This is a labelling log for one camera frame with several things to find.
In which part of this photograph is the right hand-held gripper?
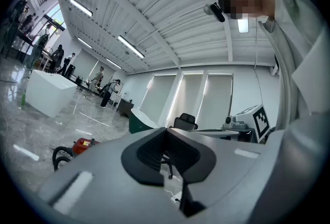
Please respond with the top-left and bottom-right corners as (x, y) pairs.
(189, 104), (275, 145)

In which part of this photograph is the red vacuum cleaner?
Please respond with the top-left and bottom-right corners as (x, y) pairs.
(71, 137), (101, 156)

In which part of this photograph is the dark wooden cabinet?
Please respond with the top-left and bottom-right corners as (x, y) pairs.
(116, 98), (135, 118)

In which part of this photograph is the person's white jacket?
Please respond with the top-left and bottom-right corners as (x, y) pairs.
(257, 0), (330, 131)

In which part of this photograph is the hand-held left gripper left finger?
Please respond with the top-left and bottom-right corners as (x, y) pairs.
(38, 127), (191, 224)

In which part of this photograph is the white rectangular bathtub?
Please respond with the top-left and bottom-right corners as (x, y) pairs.
(25, 69), (78, 118)

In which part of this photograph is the group of ceiling strip lights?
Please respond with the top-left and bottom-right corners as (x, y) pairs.
(69, 0), (250, 70)

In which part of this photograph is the dark green oval bathtub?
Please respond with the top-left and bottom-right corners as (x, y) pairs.
(128, 108), (162, 135)

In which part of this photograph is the white roller blind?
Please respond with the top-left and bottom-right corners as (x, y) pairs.
(140, 74), (177, 124)
(195, 74), (234, 130)
(167, 74), (204, 128)
(71, 49), (100, 81)
(89, 61), (116, 85)

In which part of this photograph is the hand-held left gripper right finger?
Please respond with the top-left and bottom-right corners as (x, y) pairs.
(167, 127), (269, 224)

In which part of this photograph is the black vacuum hose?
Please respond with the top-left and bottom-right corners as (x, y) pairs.
(52, 146), (75, 172)

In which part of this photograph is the black head camera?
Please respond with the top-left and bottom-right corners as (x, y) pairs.
(210, 2), (226, 23)

